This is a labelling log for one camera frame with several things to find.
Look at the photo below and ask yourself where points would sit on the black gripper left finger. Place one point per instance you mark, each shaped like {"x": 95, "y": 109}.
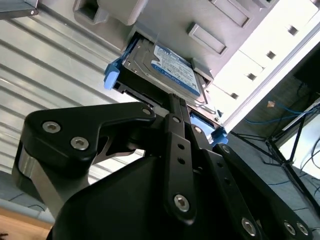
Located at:
{"x": 62, "y": 125}

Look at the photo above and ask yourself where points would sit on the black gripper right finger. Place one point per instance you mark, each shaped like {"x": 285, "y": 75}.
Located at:
{"x": 225, "y": 180}

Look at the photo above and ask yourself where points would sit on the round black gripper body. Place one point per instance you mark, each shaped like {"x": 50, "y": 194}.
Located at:
{"x": 112, "y": 212}

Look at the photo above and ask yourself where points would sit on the hard disk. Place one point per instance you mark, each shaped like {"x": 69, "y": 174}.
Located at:
{"x": 172, "y": 70}

